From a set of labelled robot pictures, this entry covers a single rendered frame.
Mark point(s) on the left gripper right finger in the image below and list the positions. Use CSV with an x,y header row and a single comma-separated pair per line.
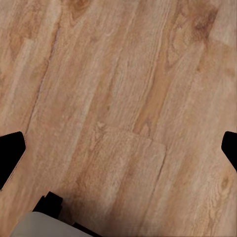
x,y
229,147

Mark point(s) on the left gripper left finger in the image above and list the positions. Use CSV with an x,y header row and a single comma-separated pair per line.
x,y
12,147

